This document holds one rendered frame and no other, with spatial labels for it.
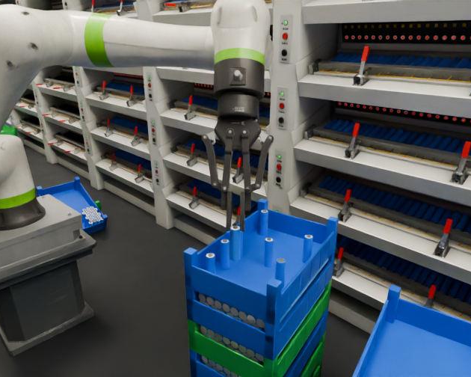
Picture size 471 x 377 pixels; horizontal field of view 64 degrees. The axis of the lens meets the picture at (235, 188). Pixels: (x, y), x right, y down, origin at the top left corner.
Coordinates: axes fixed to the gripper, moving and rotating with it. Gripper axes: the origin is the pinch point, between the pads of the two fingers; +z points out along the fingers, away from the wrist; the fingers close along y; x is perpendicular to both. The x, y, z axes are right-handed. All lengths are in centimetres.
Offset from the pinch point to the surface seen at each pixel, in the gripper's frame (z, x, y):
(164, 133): -32, 93, -37
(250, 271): 12.5, 11.9, 2.7
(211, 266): 10.8, 5.4, -4.8
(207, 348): 28.3, 10.6, -5.7
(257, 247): 8.6, 20.3, 4.2
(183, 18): -67, 61, -23
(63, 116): -57, 168, -122
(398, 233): 5, 36, 42
